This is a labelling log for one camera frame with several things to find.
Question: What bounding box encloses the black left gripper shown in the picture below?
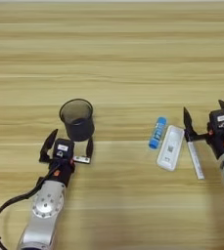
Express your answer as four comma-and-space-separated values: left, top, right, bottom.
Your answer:
38, 128, 94, 188

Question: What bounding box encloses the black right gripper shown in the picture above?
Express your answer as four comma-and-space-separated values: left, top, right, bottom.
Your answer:
183, 99, 224, 160

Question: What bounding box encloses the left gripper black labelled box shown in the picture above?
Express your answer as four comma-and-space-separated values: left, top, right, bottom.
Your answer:
53, 138, 75, 160

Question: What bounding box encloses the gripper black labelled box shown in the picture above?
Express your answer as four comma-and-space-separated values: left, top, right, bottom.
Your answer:
53, 138, 75, 160
208, 108, 224, 130

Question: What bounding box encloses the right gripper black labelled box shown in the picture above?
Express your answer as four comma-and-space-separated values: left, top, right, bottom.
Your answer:
208, 108, 224, 130

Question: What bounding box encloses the black mesh pen cup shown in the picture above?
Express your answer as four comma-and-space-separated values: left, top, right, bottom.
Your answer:
59, 98, 96, 143

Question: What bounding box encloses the white marker with black cap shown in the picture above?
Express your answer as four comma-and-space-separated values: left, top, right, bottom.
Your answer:
186, 140, 205, 181

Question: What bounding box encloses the white plastic case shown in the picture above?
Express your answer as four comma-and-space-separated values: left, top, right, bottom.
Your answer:
156, 125, 186, 172

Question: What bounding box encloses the blue glue stick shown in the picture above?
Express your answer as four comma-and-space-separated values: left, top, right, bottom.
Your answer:
148, 116, 167, 150

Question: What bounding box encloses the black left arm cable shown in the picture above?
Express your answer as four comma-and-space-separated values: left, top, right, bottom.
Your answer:
0, 162, 63, 250

